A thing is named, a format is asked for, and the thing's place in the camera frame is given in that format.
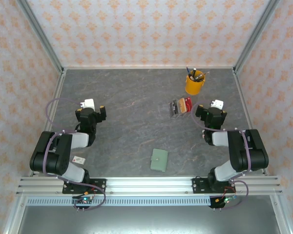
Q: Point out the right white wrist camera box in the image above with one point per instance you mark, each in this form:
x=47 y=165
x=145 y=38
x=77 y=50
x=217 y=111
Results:
x=218 y=103

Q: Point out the right black mount plate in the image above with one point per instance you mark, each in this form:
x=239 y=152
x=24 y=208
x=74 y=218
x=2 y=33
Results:
x=197 y=186

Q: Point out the tan oblong item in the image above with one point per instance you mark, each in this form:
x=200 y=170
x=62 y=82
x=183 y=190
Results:
x=183 y=105

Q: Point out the right controller board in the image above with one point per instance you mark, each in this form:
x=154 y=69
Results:
x=225 y=200

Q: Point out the right lower frame leg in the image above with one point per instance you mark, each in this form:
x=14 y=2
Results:
x=282 y=214

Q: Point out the clear acrylic card stand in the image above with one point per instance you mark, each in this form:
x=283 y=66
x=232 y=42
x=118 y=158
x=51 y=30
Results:
x=173 y=109

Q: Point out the pink white stapler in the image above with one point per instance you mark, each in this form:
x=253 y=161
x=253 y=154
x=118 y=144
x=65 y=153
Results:
x=203 y=134

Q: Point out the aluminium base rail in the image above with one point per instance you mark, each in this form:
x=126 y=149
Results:
x=149 y=185

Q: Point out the green card holder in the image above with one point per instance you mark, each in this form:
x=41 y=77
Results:
x=158 y=162

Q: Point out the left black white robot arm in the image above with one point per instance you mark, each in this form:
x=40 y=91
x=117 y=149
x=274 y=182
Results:
x=51 y=156

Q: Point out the aluminium side rail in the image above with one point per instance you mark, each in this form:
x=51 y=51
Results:
x=243 y=97
x=59 y=83

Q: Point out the left lower frame leg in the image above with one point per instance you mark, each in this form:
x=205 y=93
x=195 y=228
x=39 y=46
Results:
x=14 y=214

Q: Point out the silver pen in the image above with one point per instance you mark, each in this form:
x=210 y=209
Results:
x=198 y=77

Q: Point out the aluminium corner post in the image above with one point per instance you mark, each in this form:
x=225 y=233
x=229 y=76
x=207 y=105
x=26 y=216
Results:
x=254 y=34
x=42 y=34

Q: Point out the small white red label card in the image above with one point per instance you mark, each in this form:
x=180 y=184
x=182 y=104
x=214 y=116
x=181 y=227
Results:
x=78 y=160

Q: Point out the grey metal sheet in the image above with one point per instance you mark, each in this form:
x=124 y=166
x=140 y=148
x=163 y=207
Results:
x=146 y=219

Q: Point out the controller board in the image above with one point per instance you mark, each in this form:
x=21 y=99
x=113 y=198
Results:
x=84 y=200
x=225 y=200

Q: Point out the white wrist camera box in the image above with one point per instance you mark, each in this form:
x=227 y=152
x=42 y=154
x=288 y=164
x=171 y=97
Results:
x=88 y=103
x=218 y=103

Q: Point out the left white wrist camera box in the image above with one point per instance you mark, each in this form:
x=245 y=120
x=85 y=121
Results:
x=88 y=103

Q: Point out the right aluminium corner post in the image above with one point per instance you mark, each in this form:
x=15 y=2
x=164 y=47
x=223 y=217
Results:
x=254 y=34

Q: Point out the red flat board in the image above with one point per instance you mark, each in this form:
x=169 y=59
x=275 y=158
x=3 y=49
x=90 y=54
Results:
x=189 y=103

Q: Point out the right aluminium side rail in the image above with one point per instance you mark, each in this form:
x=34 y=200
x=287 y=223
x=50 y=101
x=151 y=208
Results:
x=243 y=97

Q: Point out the black mount plate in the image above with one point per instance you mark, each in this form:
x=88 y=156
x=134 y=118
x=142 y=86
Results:
x=197 y=186
x=100 y=185

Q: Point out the left black mount plate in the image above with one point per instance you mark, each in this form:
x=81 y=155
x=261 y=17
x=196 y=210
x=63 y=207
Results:
x=100 y=185

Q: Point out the black marker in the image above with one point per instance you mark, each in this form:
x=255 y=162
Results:
x=194 y=73

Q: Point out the left aluminium side rail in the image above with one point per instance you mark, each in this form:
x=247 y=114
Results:
x=59 y=83

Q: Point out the left aluminium corner post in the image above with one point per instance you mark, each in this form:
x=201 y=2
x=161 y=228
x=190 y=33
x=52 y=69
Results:
x=42 y=34

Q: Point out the left controller board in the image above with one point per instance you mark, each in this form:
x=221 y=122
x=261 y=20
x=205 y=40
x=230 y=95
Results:
x=84 y=200

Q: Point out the yellow pen cup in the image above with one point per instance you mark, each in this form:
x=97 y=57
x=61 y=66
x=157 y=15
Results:
x=193 y=86

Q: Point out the blue pen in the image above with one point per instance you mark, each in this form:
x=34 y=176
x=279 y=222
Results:
x=188 y=71

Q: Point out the frame leg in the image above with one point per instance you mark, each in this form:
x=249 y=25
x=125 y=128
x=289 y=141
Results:
x=14 y=214
x=282 y=214

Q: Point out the wooden pencil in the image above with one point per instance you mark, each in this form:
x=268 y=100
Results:
x=204 y=73

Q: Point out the aluminium back bar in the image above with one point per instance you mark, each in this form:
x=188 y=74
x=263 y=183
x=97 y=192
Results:
x=149 y=67

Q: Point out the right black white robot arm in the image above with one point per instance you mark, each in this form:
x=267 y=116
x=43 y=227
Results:
x=246 y=151

